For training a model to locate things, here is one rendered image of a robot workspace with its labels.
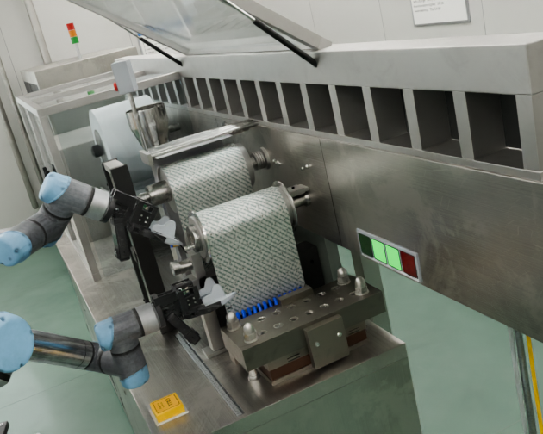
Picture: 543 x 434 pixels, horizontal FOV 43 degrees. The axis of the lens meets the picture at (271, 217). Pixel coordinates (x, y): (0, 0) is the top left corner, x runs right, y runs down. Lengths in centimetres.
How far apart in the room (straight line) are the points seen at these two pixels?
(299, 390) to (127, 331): 44
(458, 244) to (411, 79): 33
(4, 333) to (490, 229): 97
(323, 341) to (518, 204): 72
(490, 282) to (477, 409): 179
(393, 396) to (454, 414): 123
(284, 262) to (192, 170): 38
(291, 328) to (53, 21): 585
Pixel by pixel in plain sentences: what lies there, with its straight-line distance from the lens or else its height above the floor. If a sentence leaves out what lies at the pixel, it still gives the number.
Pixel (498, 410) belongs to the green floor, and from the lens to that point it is 307.
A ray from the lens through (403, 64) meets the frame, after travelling 134.
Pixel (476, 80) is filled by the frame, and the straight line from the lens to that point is 118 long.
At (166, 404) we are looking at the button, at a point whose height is 92.
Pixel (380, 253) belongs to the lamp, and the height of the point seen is 118.
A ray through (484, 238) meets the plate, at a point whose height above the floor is 131.
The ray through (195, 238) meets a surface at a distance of 177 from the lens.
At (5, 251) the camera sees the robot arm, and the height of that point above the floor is 141.
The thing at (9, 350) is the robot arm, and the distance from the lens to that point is 150.
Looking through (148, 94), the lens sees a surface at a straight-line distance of 273.
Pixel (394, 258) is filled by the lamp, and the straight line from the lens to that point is 158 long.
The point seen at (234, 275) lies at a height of 113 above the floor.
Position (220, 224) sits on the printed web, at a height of 128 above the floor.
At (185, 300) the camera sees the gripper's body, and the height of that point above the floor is 113.
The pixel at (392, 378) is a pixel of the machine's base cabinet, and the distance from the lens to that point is 182.
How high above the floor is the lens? 181
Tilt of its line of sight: 18 degrees down
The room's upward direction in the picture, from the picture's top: 14 degrees counter-clockwise
